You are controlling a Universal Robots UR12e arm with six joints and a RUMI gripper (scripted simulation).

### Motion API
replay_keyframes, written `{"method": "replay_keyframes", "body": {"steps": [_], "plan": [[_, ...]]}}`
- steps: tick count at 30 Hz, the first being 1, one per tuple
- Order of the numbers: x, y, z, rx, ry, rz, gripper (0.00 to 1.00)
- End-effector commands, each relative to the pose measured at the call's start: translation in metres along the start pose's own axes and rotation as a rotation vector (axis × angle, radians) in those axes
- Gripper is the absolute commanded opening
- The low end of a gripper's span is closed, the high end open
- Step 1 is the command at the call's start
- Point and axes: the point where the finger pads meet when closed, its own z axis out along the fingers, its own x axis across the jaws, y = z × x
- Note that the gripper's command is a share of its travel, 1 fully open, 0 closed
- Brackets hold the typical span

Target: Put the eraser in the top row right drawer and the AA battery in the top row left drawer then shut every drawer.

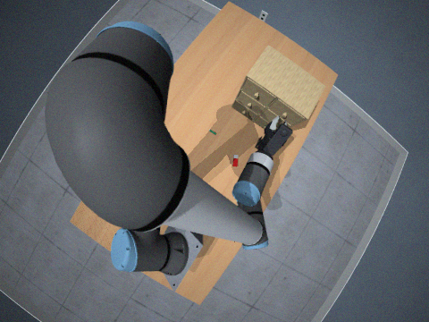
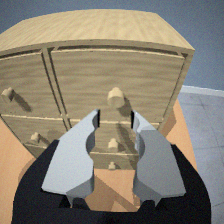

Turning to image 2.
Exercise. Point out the tan wooden chest of drawers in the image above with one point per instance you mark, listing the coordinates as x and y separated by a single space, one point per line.
94 27

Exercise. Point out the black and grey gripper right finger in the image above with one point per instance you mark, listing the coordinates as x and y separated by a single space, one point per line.
163 174

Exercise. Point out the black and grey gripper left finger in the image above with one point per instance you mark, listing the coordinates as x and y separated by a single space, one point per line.
62 172

